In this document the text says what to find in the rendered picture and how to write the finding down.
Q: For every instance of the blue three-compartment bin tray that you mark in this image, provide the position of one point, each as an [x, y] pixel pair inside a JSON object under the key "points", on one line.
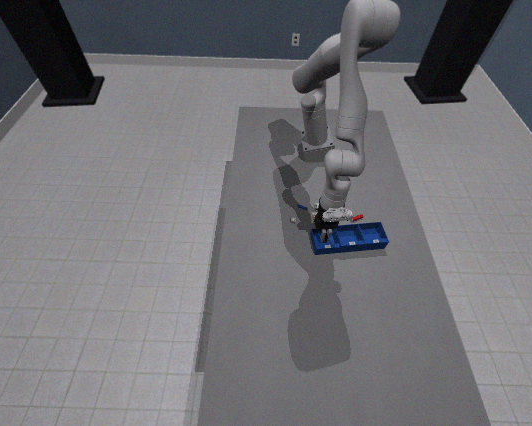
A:
{"points": [[347, 238]]}

